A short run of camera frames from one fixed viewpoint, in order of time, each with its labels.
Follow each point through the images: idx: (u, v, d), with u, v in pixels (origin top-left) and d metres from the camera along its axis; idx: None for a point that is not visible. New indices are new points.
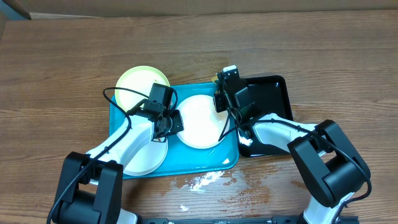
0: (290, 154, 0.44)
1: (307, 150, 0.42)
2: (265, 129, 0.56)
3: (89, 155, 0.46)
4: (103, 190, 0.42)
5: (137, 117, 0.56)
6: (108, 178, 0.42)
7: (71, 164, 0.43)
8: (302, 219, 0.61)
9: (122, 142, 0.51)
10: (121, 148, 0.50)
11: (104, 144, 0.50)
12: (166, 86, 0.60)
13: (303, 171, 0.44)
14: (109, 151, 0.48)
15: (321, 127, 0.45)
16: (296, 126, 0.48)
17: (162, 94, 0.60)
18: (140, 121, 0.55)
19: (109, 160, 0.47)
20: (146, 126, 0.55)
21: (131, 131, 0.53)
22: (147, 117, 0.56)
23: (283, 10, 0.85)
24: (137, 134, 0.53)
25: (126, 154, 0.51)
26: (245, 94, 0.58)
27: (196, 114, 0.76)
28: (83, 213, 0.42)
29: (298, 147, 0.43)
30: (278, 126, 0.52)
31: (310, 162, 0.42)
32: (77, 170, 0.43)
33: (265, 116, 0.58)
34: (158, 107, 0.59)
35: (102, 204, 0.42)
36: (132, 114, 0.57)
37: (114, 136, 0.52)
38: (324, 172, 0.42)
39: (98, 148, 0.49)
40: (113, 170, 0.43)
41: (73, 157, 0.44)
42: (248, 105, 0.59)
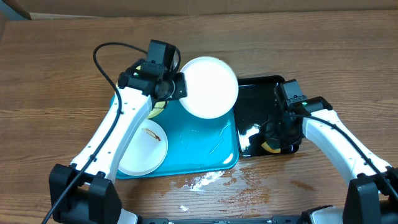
0: (349, 190, 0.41)
1: (370, 194, 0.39)
2: (318, 130, 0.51)
3: (74, 166, 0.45)
4: (94, 203, 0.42)
5: (127, 95, 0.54)
6: (97, 193, 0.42)
7: (58, 180, 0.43)
8: (302, 219, 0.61)
9: (110, 141, 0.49)
10: (111, 150, 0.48)
11: (91, 150, 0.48)
12: (166, 43, 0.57)
13: (349, 206, 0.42)
14: (95, 158, 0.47)
15: (394, 172, 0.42)
16: (363, 155, 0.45)
17: (162, 52, 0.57)
18: (131, 101, 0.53)
19: (98, 171, 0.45)
20: (139, 105, 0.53)
21: (122, 117, 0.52)
22: (140, 90, 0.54)
23: (283, 10, 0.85)
24: (129, 122, 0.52)
25: (119, 150, 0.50)
26: (294, 85, 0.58)
27: (201, 81, 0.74)
28: (81, 219, 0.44)
29: (362, 186, 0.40)
30: (338, 138, 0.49)
31: (365, 206, 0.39)
32: (64, 185, 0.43)
33: (319, 109, 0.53)
34: (157, 67, 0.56)
35: (96, 214, 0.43)
36: (125, 86, 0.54)
37: (103, 131, 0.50)
38: (373, 212, 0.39)
39: (84, 156, 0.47)
40: (102, 184, 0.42)
41: (59, 171, 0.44)
42: (296, 97, 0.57)
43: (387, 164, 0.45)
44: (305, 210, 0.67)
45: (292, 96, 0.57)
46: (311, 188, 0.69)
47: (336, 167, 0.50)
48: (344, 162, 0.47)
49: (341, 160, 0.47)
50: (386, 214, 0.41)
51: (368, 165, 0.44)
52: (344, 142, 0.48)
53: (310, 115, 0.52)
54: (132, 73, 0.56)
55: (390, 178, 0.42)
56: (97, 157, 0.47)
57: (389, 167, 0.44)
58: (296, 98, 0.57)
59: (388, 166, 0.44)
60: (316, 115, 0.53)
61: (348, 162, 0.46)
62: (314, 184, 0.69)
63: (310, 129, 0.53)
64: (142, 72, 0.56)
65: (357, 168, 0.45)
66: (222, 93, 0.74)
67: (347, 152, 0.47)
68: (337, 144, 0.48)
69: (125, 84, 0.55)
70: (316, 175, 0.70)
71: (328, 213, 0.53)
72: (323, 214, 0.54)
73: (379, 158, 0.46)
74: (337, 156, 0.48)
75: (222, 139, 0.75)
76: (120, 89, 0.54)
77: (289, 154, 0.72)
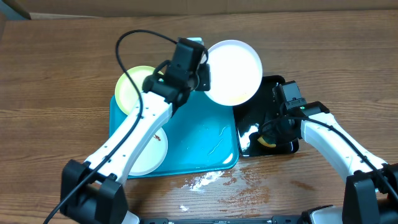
0: (347, 188, 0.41)
1: (366, 190, 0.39)
2: (316, 132, 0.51)
3: (89, 163, 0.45)
4: (102, 203, 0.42)
5: (150, 100, 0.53)
6: (107, 195, 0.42)
7: (71, 174, 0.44)
8: (302, 218, 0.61)
9: (127, 143, 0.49)
10: (125, 153, 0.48)
11: (106, 150, 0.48)
12: (193, 47, 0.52)
13: (347, 207, 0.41)
14: (109, 160, 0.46)
15: (390, 169, 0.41)
16: (359, 153, 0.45)
17: (188, 58, 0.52)
18: (153, 106, 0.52)
19: (110, 172, 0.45)
20: (160, 111, 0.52)
21: (142, 122, 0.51)
22: (163, 97, 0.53)
23: (283, 10, 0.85)
24: (147, 128, 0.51)
25: (132, 156, 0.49)
26: (292, 88, 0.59)
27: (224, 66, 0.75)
28: (86, 218, 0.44)
29: (358, 182, 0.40)
30: (335, 138, 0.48)
31: (364, 206, 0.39)
32: (76, 180, 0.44)
33: (316, 112, 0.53)
34: (181, 73, 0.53)
35: (102, 215, 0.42)
36: (149, 91, 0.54)
37: (121, 133, 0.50)
38: (372, 211, 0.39)
39: (99, 155, 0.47)
40: (112, 187, 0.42)
41: (74, 165, 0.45)
42: (296, 100, 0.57)
43: (383, 161, 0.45)
44: (305, 210, 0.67)
45: (291, 99, 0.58)
46: (311, 187, 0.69)
47: (335, 167, 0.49)
48: (342, 161, 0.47)
49: (339, 158, 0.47)
50: (385, 212, 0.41)
51: (364, 162, 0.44)
52: (341, 142, 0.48)
53: (306, 117, 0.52)
54: (157, 78, 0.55)
55: (388, 176, 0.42)
56: (112, 158, 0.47)
57: (385, 165, 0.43)
58: (295, 101, 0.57)
59: (384, 163, 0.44)
60: (312, 117, 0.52)
61: (345, 162, 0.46)
62: (314, 184, 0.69)
63: (308, 131, 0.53)
64: (167, 78, 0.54)
65: (354, 166, 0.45)
66: (244, 82, 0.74)
67: (344, 150, 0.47)
68: (335, 144, 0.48)
69: (149, 89, 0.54)
70: (316, 175, 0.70)
71: (328, 213, 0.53)
72: (322, 214, 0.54)
73: (375, 157, 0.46)
74: (334, 156, 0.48)
75: (222, 139, 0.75)
76: (143, 94, 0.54)
77: (289, 154, 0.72)
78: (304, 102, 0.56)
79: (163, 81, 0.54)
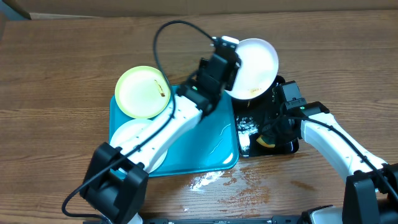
0: (347, 188, 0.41)
1: (366, 190, 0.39)
2: (316, 132, 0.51)
3: (120, 150, 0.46)
4: (125, 189, 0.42)
5: (183, 102, 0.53)
6: (132, 182, 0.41)
7: (101, 156, 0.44)
8: (302, 218, 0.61)
9: (157, 138, 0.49)
10: (155, 146, 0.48)
11: (137, 140, 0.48)
12: (228, 60, 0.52)
13: (347, 207, 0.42)
14: (140, 149, 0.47)
15: (390, 169, 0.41)
16: (359, 153, 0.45)
17: (221, 69, 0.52)
18: (185, 109, 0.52)
19: (138, 162, 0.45)
20: (191, 116, 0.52)
21: (173, 122, 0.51)
22: (195, 104, 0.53)
23: (283, 10, 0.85)
24: (176, 128, 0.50)
25: (159, 152, 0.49)
26: (293, 88, 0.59)
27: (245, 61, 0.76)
28: (105, 203, 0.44)
29: (358, 182, 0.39)
30: (335, 138, 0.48)
31: (364, 206, 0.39)
32: (106, 162, 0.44)
33: (316, 113, 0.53)
34: (214, 84, 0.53)
35: (122, 201, 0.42)
36: (183, 96, 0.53)
37: (153, 127, 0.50)
38: (372, 211, 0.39)
39: (130, 144, 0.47)
40: (139, 175, 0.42)
41: (105, 148, 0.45)
42: (295, 100, 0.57)
43: (383, 161, 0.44)
44: (305, 210, 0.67)
45: (291, 99, 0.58)
46: (311, 187, 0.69)
47: (335, 167, 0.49)
48: (342, 162, 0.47)
49: (339, 158, 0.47)
50: (385, 213, 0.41)
51: (364, 162, 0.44)
52: (341, 142, 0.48)
53: (306, 117, 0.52)
54: (190, 84, 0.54)
55: (388, 175, 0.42)
56: (142, 149, 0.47)
57: (385, 164, 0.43)
58: (295, 101, 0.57)
59: (384, 163, 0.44)
60: (312, 117, 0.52)
61: (346, 162, 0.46)
62: (314, 184, 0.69)
63: (308, 132, 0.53)
64: (200, 86, 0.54)
65: (354, 166, 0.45)
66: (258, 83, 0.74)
67: (344, 150, 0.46)
68: (335, 144, 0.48)
69: (182, 94, 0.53)
70: (316, 175, 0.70)
71: (328, 213, 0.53)
72: (322, 214, 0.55)
73: (375, 157, 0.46)
74: (335, 157, 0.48)
75: (222, 139, 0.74)
76: (176, 97, 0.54)
77: (289, 154, 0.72)
78: (304, 103, 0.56)
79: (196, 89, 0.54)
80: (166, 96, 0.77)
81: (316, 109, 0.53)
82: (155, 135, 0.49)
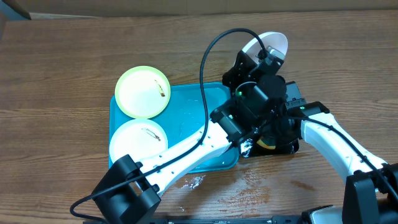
0: (347, 188, 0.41)
1: (365, 190, 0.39)
2: (316, 132, 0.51)
3: (141, 165, 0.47)
4: (136, 207, 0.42)
5: (213, 129, 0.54)
6: (145, 203, 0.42)
7: (122, 168, 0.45)
8: (302, 218, 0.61)
9: (180, 162, 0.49)
10: (174, 170, 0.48)
11: (160, 160, 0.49)
12: (269, 96, 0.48)
13: (347, 207, 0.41)
14: (160, 170, 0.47)
15: (390, 169, 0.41)
16: (359, 153, 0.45)
17: (259, 105, 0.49)
18: (214, 137, 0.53)
19: (155, 183, 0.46)
20: (219, 145, 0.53)
21: (199, 148, 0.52)
22: (226, 133, 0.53)
23: (283, 10, 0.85)
24: (200, 155, 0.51)
25: (178, 176, 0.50)
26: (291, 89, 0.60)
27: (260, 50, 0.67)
28: (112, 215, 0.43)
29: (358, 182, 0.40)
30: (336, 139, 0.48)
31: (364, 206, 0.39)
32: (124, 175, 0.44)
33: (316, 113, 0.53)
34: (249, 117, 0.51)
35: (129, 219, 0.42)
36: (217, 122, 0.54)
37: (178, 149, 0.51)
38: (372, 211, 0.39)
39: (153, 162, 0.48)
40: (153, 198, 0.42)
41: (127, 161, 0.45)
42: (295, 100, 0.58)
43: (382, 161, 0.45)
44: (305, 210, 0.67)
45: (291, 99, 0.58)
46: (311, 188, 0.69)
47: (335, 168, 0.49)
48: (342, 161, 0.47)
49: (339, 158, 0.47)
50: (385, 213, 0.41)
51: (364, 162, 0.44)
52: (341, 142, 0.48)
53: (306, 117, 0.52)
54: (227, 112, 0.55)
55: (388, 176, 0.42)
56: (161, 170, 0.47)
57: (385, 164, 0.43)
58: (295, 101, 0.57)
59: (384, 163, 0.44)
60: (311, 117, 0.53)
61: (346, 162, 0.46)
62: (314, 184, 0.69)
63: (308, 132, 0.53)
64: (237, 115, 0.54)
65: (354, 166, 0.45)
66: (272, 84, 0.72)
67: (344, 151, 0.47)
68: (335, 144, 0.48)
69: (217, 119, 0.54)
70: (316, 175, 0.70)
71: (327, 213, 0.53)
72: (321, 213, 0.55)
73: (375, 157, 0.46)
74: (335, 157, 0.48)
75: None
76: (211, 122, 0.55)
77: (289, 154, 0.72)
78: (304, 104, 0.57)
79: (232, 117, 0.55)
80: (166, 96, 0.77)
81: (315, 110, 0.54)
82: (180, 159, 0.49)
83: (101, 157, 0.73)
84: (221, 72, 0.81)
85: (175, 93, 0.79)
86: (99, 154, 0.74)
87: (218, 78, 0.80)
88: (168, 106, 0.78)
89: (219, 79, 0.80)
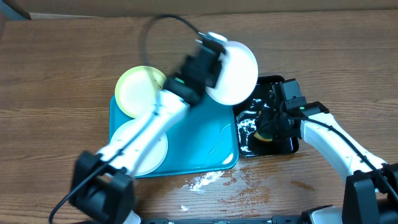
0: (347, 188, 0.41)
1: (365, 190, 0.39)
2: (315, 132, 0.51)
3: (101, 155, 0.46)
4: (113, 195, 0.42)
5: (166, 99, 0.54)
6: (116, 187, 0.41)
7: (83, 165, 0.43)
8: (302, 218, 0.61)
9: (140, 139, 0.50)
10: (138, 147, 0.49)
11: (120, 144, 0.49)
12: (216, 50, 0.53)
13: (348, 207, 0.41)
14: (122, 153, 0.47)
15: (390, 169, 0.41)
16: (359, 153, 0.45)
17: (207, 59, 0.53)
18: (169, 105, 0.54)
19: (122, 166, 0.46)
20: (176, 110, 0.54)
21: (157, 119, 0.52)
22: (180, 97, 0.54)
23: (283, 10, 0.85)
24: (161, 124, 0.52)
25: (145, 151, 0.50)
26: (293, 85, 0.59)
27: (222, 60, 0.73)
28: (94, 210, 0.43)
29: (358, 182, 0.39)
30: (335, 139, 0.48)
31: (364, 206, 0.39)
32: (87, 171, 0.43)
33: (316, 113, 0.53)
34: (198, 74, 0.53)
35: (111, 207, 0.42)
36: (166, 89, 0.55)
37: (137, 127, 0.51)
38: (372, 211, 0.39)
39: (112, 149, 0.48)
40: (123, 180, 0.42)
41: (85, 157, 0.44)
42: (296, 98, 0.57)
43: (382, 161, 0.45)
44: (305, 210, 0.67)
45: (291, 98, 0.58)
46: (311, 187, 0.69)
47: (335, 168, 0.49)
48: (341, 161, 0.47)
49: (339, 158, 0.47)
50: (385, 213, 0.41)
51: (364, 162, 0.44)
52: (341, 143, 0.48)
53: (306, 117, 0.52)
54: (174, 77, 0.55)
55: (388, 176, 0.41)
56: (124, 152, 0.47)
57: (385, 164, 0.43)
58: (295, 99, 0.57)
59: (384, 163, 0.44)
60: (311, 117, 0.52)
61: (345, 162, 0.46)
62: (314, 184, 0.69)
63: (308, 132, 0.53)
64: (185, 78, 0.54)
65: (354, 167, 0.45)
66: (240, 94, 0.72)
67: (344, 151, 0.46)
68: (334, 144, 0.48)
69: (166, 87, 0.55)
70: (316, 175, 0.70)
71: (327, 213, 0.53)
72: (322, 213, 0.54)
73: (375, 157, 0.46)
74: (335, 157, 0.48)
75: (222, 139, 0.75)
76: (163, 92, 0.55)
77: (289, 154, 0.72)
78: (304, 102, 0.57)
79: (181, 81, 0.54)
80: None
81: (315, 110, 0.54)
82: (138, 138, 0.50)
83: None
84: None
85: None
86: None
87: None
88: None
89: None
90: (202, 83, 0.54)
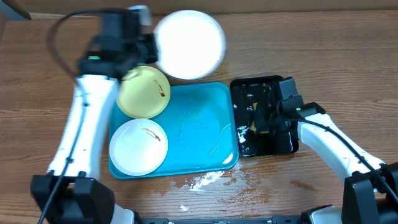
0: (345, 190, 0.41)
1: (365, 190, 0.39)
2: (313, 134, 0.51)
3: (53, 172, 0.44)
4: (83, 205, 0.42)
5: (91, 85, 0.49)
6: (82, 195, 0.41)
7: (39, 191, 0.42)
8: (302, 218, 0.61)
9: (83, 137, 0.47)
10: (85, 147, 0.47)
11: (64, 152, 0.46)
12: (121, 14, 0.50)
13: (347, 207, 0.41)
14: (72, 160, 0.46)
15: (388, 169, 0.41)
16: (357, 154, 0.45)
17: (117, 27, 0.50)
18: (96, 91, 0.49)
19: (78, 172, 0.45)
20: (106, 93, 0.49)
21: (89, 109, 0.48)
22: (102, 76, 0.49)
23: (283, 10, 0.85)
24: (97, 111, 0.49)
25: (95, 144, 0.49)
26: (290, 84, 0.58)
27: (176, 37, 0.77)
28: (77, 219, 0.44)
29: (356, 184, 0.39)
30: (333, 140, 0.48)
31: (362, 207, 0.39)
32: (47, 194, 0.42)
33: (313, 114, 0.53)
34: (115, 46, 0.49)
35: (89, 211, 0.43)
36: (84, 75, 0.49)
37: (72, 126, 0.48)
38: (371, 211, 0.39)
39: (60, 160, 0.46)
40: (85, 186, 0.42)
41: (37, 182, 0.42)
42: (292, 98, 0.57)
43: (380, 161, 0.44)
44: (305, 210, 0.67)
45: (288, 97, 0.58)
46: (311, 188, 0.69)
47: (333, 168, 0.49)
48: (339, 162, 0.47)
49: (336, 159, 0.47)
50: (385, 212, 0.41)
51: (362, 163, 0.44)
52: (338, 144, 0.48)
53: (303, 119, 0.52)
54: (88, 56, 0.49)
55: (387, 176, 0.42)
56: (74, 158, 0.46)
57: (383, 165, 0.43)
58: (291, 99, 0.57)
59: (382, 163, 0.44)
60: (309, 119, 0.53)
61: (342, 163, 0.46)
62: (314, 184, 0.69)
63: (306, 133, 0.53)
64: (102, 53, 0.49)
65: (352, 167, 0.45)
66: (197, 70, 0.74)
67: (342, 152, 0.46)
68: (332, 145, 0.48)
69: (84, 73, 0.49)
70: (316, 175, 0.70)
71: (326, 213, 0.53)
72: (321, 214, 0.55)
73: (373, 157, 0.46)
74: (333, 158, 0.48)
75: (222, 139, 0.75)
76: (83, 78, 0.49)
77: (289, 154, 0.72)
78: (301, 102, 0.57)
79: (98, 58, 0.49)
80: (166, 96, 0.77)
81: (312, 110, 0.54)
82: (81, 136, 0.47)
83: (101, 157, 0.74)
84: (221, 72, 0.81)
85: (175, 93, 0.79)
86: None
87: (218, 78, 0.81)
88: (168, 106, 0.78)
89: (219, 78, 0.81)
90: (119, 51, 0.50)
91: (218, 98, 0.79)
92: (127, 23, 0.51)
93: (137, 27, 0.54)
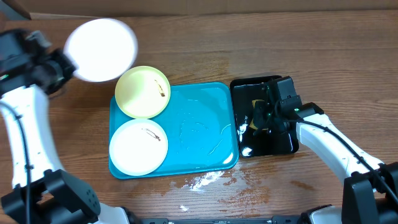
0: (344, 190, 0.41)
1: (365, 191, 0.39)
2: (311, 134, 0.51)
3: (18, 185, 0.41)
4: (63, 200, 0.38)
5: (17, 98, 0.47)
6: (57, 190, 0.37)
7: (13, 208, 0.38)
8: (302, 218, 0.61)
9: (30, 142, 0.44)
10: (38, 149, 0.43)
11: (21, 165, 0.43)
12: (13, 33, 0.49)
13: (347, 208, 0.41)
14: (32, 167, 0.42)
15: (387, 169, 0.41)
16: (356, 154, 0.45)
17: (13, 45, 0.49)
18: (22, 103, 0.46)
19: (42, 172, 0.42)
20: (32, 99, 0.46)
21: (23, 119, 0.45)
22: (22, 86, 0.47)
23: (283, 10, 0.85)
24: (34, 113, 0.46)
25: (46, 145, 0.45)
26: (288, 83, 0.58)
27: (100, 40, 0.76)
28: (68, 218, 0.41)
29: (356, 184, 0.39)
30: (331, 140, 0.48)
31: (362, 207, 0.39)
32: (23, 207, 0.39)
33: (311, 114, 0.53)
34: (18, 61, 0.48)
35: (74, 204, 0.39)
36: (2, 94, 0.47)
37: (18, 138, 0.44)
38: (371, 212, 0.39)
39: (20, 174, 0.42)
40: (56, 180, 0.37)
41: (6, 203, 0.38)
42: (291, 97, 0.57)
43: (379, 161, 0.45)
44: (305, 210, 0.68)
45: (286, 97, 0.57)
46: (311, 188, 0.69)
47: (331, 168, 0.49)
48: (338, 162, 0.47)
49: (336, 160, 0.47)
50: (384, 213, 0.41)
51: (362, 163, 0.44)
52: (337, 144, 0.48)
53: (303, 121, 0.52)
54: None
55: (385, 176, 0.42)
56: (32, 163, 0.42)
57: (382, 164, 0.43)
58: (290, 99, 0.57)
59: (380, 163, 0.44)
60: (308, 119, 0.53)
61: (342, 163, 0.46)
62: (314, 184, 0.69)
63: (304, 134, 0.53)
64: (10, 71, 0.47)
65: (351, 167, 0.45)
66: (109, 72, 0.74)
67: (341, 153, 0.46)
68: (331, 145, 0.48)
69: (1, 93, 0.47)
70: (316, 175, 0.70)
71: (325, 214, 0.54)
72: (321, 214, 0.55)
73: (372, 157, 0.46)
74: (331, 158, 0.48)
75: (222, 139, 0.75)
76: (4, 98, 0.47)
77: (289, 154, 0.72)
78: (299, 101, 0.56)
79: (9, 76, 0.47)
80: (166, 96, 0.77)
81: (311, 111, 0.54)
82: (27, 145, 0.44)
83: (101, 157, 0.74)
84: (221, 72, 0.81)
85: (175, 93, 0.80)
86: (100, 153, 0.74)
87: (217, 78, 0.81)
88: (168, 106, 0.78)
89: (219, 78, 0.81)
90: (28, 63, 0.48)
91: (218, 98, 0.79)
92: (23, 39, 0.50)
93: (38, 40, 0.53)
